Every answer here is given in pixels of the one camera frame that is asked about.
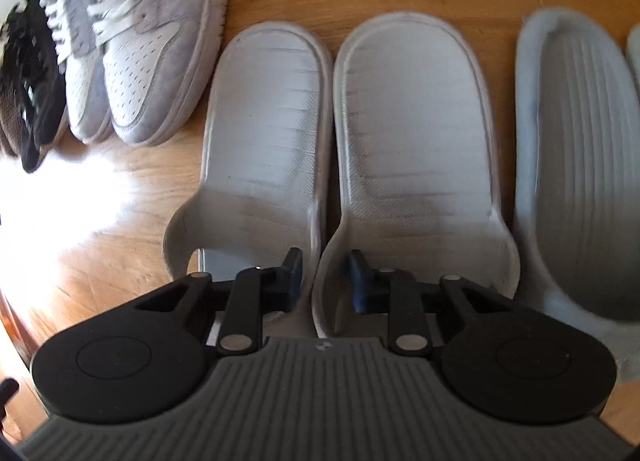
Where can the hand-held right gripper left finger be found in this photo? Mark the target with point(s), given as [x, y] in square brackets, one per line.
[292, 281]

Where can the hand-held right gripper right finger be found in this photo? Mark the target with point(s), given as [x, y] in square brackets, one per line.
[359, 286]

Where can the white slide sandal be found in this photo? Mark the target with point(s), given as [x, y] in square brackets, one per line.
[415, 131]
[260, 116]

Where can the white purple sneaker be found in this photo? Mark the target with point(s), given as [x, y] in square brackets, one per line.
[150, 81]
[85, 91]

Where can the grey printed slide sandal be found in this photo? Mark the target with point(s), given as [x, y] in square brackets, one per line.
[635, 48]
[575, 166]

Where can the black mesh sneaker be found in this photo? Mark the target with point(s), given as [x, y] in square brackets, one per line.
[40, 106]
[10, 106]

